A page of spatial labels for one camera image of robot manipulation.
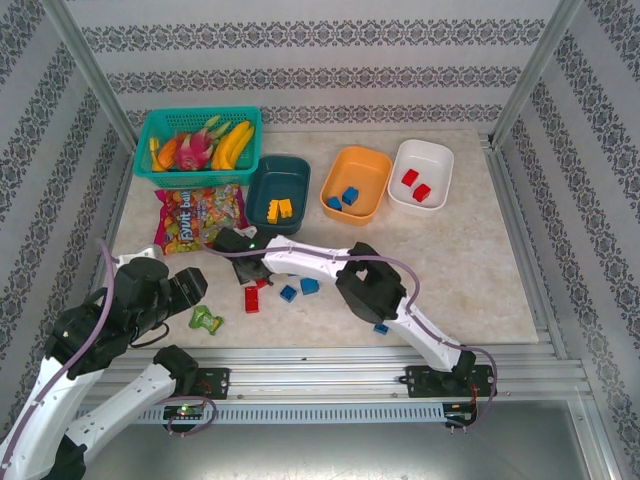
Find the orange container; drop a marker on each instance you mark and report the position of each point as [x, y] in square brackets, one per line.
[357, 170]

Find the pink dragon fruit toy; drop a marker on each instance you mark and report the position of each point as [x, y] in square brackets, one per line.
[192, 155]

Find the small controller board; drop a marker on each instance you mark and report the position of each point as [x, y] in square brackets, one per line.
[460, 419]
[185, 412]

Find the blue square lego brick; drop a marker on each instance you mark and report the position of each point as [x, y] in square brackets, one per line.
[334, 203]
[350, 196]
[310, 285]
[288, 293]
[382, 328]

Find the green crumpled packet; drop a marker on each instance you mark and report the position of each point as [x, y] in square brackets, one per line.
[205, 320]

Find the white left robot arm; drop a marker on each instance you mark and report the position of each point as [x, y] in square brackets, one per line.
[125, 405]

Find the small yellow toy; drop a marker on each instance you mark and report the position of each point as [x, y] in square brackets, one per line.
[155, 160]

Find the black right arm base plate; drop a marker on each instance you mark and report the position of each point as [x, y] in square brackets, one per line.
[420, 382]

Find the white container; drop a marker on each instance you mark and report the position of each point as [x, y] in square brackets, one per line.
[425, 155]

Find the colourful fruit candy bag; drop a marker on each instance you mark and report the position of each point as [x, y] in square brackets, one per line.
[185, 220]

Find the yellow banana bunch toy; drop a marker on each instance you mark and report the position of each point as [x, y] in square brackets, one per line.
[232, 145]

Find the yellow long lego brick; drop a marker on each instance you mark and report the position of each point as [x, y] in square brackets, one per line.
[272, 210]

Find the orange carrot toy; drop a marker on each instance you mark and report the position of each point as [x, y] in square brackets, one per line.
[169, 150]

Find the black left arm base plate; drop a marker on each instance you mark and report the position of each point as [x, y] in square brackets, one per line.
[215, 382]

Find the red square lego brick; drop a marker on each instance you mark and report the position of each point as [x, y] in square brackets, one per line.
[410, 177]
[422, 193]

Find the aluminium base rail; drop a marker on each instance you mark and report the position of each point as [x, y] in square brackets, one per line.
[320, 372]

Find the dark teal container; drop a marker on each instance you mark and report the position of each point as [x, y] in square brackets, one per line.
[280, 175]

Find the red long lego brick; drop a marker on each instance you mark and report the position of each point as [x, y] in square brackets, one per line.
[252, 300]
[260, 285]

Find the teal plastic basket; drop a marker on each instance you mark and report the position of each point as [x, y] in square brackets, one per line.
[150, 125]

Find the aluminium frame post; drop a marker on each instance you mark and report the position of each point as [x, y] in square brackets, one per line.
[85, 65]
[540, 60]

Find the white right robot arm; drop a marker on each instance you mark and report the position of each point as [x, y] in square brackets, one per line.
[300, 257]

